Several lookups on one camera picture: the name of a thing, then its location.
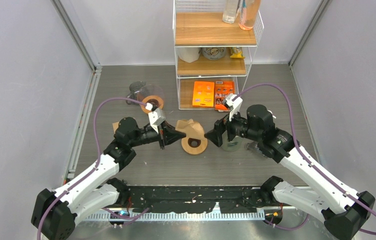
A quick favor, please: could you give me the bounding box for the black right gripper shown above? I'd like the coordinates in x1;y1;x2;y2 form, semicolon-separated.
204;105;261;148

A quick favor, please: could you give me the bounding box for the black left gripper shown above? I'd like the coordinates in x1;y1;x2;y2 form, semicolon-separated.
129;120;186;149

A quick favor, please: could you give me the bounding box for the brown paper filter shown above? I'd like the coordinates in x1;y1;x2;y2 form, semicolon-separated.
112;121;120;133
175;119;205;140

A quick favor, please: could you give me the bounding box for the wooden ring holder front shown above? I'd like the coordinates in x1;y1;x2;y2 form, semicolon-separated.
141;95;164;109

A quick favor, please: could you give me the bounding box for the wooden ring holder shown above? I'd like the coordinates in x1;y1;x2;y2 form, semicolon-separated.
141;95;164;109
181;137;208;155

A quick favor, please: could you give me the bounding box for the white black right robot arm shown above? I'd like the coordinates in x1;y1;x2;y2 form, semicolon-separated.
205;104;375;240

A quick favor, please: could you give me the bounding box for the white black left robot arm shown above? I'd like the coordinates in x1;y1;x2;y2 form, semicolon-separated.
31;117;186;240

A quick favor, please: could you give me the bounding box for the dark transparent dripper cone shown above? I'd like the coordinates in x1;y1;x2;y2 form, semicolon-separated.
246;141;262;155

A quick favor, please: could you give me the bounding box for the green soap pump bottle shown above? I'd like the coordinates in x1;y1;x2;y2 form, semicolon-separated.
221;136;243;152

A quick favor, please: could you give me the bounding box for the orange printed snack box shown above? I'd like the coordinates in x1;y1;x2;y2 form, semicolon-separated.
214;80;235;112

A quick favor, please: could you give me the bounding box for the grey glass pitcher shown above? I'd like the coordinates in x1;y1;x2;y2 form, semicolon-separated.
127;81;146;101

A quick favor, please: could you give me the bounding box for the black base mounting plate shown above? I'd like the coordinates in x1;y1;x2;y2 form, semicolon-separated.
96;185;294;215

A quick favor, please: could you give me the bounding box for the white container on shelf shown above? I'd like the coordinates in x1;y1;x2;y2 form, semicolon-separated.
177;47;201;63

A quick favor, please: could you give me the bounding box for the printed tin can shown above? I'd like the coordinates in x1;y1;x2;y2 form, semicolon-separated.
201;46;227;61

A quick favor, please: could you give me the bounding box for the yellow snack packet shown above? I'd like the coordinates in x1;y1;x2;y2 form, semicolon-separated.
230;46;245;59

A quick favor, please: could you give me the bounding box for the clear glass bottle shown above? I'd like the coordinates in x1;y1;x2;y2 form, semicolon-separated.
222;0;241;24

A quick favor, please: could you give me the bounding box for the pink glass bottle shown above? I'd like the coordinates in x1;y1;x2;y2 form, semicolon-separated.
238;0;261;31

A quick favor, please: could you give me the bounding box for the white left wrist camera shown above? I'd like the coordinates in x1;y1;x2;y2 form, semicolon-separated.
145;103;165;133

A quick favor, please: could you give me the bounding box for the wooden ring holder centre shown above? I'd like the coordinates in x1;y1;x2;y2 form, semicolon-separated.
181;137;208;155

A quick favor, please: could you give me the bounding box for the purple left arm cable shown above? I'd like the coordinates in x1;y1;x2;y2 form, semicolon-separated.
37;96;150;240

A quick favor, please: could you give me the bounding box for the white wire wooden shelf rack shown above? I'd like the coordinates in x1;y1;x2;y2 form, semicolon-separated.
172;0;264;110

